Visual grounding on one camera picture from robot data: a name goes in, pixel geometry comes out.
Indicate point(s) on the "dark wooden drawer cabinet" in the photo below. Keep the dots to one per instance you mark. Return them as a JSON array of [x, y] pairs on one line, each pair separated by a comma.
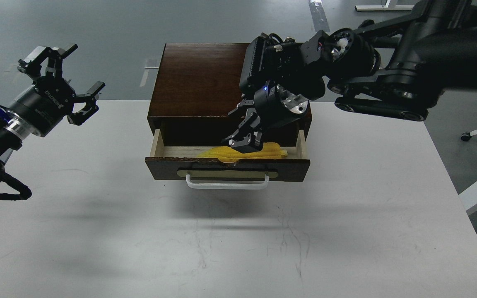
[[196, 88]]

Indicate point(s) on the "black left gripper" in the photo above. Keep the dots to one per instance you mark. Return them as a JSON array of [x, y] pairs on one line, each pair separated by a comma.
[[47, 101]]

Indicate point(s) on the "dark wooden drawer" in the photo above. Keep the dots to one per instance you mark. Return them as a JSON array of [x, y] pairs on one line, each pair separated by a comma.
[[174, 163]]

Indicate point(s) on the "yellow corn cob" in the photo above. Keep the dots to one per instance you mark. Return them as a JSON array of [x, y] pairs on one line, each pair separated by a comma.
[[228, 155]]

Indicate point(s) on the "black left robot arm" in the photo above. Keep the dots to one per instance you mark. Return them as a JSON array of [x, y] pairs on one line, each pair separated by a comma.
[[13, 131]]

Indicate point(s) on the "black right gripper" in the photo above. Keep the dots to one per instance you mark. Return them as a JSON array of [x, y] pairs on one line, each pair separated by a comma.
[[272, 107]]

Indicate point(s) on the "white drawer handle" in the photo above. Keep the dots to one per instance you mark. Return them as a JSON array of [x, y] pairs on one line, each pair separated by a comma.
[[227, 185]]

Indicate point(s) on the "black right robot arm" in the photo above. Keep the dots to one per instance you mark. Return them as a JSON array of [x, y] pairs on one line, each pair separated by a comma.
[[397, 68]]

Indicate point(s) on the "white desk base foot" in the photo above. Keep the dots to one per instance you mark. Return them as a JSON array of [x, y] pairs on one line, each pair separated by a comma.
[[390, 5]]

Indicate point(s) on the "grey floor tape strip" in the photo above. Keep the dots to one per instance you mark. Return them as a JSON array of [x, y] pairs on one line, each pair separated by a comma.
[[318, 16]]

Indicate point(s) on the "white floor tape mark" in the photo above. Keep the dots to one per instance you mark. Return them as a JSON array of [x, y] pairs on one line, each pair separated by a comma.
[[150, 65]]

